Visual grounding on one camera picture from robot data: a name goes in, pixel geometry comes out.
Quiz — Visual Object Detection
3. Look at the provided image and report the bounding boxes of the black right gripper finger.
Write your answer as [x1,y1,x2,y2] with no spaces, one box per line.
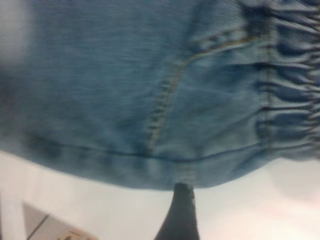
[154,183,201,240]

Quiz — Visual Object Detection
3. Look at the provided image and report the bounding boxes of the blue denim pants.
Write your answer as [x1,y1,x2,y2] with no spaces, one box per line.
[0,0,320,191]

